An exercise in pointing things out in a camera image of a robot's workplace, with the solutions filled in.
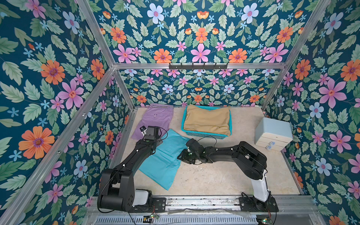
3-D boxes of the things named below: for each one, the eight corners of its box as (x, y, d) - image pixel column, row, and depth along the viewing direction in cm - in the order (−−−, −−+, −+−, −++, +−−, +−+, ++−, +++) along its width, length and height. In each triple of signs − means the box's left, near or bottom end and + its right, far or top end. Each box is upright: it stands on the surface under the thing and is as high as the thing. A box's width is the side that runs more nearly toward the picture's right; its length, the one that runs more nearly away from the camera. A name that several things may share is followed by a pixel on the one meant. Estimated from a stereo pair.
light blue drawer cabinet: (254, 146, 98) (263, 134, 86) (254, 129, 108) (262, 116, 96) (281, 153, 95) (295, 142, 83) (279, 135, 105) (291, 122, 93)
